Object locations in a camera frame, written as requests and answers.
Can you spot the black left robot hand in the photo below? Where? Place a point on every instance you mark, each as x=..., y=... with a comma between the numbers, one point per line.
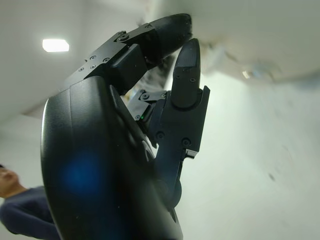
x=100, y=155

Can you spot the person in blue sweater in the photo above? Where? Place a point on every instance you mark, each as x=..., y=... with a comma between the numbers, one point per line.
x=22, y=212

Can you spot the ceiling light panel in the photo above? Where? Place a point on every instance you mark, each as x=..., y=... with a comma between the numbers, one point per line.
x=55, y=45

